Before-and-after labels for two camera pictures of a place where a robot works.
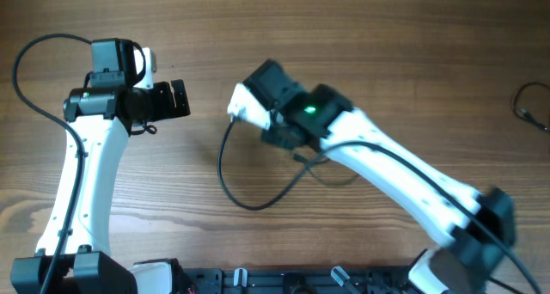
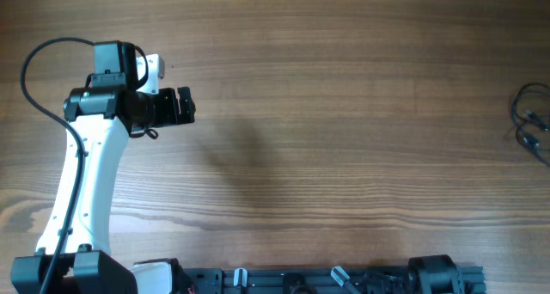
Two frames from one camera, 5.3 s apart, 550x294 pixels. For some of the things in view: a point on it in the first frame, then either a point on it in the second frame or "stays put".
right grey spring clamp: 340,275 stays put
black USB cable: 308,163 to 529,144
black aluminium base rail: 386,280 stays put
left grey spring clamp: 241,277 stays put
